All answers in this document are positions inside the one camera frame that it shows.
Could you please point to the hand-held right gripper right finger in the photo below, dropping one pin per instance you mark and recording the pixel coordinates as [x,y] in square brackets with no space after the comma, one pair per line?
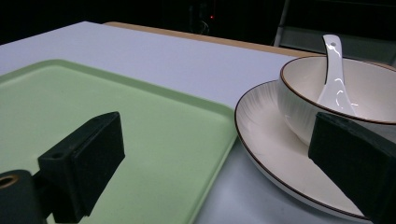
[355,161]

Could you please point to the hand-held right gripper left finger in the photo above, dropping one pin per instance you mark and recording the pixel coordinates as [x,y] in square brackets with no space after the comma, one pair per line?
[84,161]

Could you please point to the white brown-rimmed bowl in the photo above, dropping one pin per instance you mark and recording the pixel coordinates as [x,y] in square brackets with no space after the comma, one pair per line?
[370,90]

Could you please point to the white ceramic spoon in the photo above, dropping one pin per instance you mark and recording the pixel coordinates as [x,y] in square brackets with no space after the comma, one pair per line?
[335,84]

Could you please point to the white brown-rimmed plate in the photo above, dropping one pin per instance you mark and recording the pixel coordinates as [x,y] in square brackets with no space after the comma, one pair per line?
[274,155]

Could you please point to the light green plastic tray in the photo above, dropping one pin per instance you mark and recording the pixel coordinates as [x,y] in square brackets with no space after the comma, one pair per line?
[149,124]

